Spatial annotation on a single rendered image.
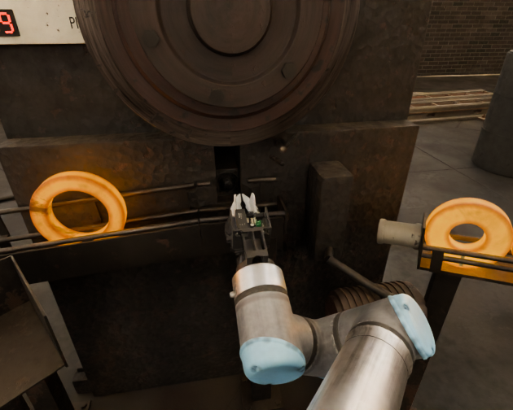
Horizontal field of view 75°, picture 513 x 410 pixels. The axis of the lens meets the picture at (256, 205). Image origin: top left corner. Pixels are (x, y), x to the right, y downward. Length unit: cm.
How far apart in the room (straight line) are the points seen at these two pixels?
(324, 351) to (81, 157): 62
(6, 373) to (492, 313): 168
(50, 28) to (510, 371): 169
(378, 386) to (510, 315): 145
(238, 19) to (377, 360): 49
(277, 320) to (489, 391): 109
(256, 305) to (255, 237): 14
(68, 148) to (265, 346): 58
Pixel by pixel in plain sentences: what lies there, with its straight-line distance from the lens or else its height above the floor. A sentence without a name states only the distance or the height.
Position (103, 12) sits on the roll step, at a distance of 64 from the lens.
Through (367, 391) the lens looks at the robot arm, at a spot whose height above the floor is 77.
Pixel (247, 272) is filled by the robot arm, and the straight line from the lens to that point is 56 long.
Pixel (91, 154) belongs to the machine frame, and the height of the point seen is 84.
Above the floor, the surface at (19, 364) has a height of 60.
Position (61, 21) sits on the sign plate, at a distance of 81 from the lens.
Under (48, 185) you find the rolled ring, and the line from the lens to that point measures 79.
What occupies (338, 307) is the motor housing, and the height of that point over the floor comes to 52.
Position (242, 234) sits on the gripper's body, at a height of 76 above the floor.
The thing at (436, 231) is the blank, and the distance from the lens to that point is 82.
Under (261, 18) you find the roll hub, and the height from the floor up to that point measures 110.
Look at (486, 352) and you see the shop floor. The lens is 163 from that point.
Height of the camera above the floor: 111
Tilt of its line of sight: 29 degrees down
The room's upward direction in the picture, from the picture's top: straight up
